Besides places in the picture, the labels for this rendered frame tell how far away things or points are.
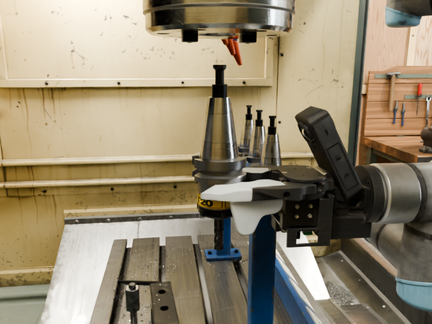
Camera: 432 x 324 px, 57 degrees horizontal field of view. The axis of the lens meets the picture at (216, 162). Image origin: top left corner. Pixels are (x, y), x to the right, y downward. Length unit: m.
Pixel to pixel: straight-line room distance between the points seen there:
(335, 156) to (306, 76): 1.09
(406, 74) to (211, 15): 3.14
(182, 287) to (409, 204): 0.64
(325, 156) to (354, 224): 0.10
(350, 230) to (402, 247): 0.10
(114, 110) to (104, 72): 0.13
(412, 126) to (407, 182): 3.05
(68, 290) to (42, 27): 0.86
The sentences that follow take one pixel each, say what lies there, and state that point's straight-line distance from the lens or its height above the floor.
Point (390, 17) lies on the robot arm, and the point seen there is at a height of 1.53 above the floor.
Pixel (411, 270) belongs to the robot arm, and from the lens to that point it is 0.59.
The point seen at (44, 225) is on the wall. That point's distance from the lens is 1.63.
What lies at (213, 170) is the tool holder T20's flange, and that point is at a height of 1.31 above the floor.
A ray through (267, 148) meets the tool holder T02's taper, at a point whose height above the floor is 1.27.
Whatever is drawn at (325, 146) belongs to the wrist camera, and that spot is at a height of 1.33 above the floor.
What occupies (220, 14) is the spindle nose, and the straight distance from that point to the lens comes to 0.37.
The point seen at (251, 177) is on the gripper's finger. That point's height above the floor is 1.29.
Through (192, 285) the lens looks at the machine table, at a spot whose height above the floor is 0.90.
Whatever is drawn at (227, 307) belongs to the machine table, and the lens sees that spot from 0.94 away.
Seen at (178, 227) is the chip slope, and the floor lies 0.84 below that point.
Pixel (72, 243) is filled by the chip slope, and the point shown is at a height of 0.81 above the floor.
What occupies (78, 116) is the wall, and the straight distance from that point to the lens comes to 1.49.
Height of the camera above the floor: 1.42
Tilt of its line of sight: 13 degrees down
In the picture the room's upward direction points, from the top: straight up
